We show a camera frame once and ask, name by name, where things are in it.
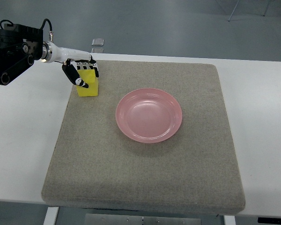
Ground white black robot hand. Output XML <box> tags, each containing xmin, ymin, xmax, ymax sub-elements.
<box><xmin>52</xmin><ymin>45</ymin><xmax>99</xmax><ymax>88</ymax></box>

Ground yellow foam block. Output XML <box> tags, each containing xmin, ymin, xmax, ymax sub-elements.
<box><xmin>76</xmin><ymin>69</ymin><xmax>98</xmax><ymax>97</ymax></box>

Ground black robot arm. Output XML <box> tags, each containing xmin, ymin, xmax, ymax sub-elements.
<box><xmin>0</xmin><ymin>18</ymin><xmax>53</xmax><ymax>85</ymax></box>

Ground silver floor socket plate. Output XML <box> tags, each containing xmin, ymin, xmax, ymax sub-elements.
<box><xmin>91</xmin><ymin>38</ymin><xmax>104</xmax><ymax>46</ymax></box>

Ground pink plate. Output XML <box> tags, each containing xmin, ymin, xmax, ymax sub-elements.
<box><xmin>115</xmin><ymin>88</ymin><xmax>183</xmax><ymax>143</ymax></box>

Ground grey felt mat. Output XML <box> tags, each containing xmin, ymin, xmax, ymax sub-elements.
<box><xmin>41</xmin><ymin>60</ymin><xmax>245</xmax><ymax>215</ymax></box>

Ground metal chair legs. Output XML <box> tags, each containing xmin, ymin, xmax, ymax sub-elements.
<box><xmin>227</xmin><ymin>0</ymin><xmax>281</xmax><ymax>22</ymax></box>

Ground black table control panel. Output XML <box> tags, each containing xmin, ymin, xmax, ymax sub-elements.
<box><xmin>258</xmin><ymin>217</ymin><xmax>281</xmax><ymax>225</ymax></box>

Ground metal table base plate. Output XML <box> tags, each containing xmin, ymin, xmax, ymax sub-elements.
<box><xmin>84</xmin><ymin>214</ymin><xmax>201</xmax><ymax>225</ymax></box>

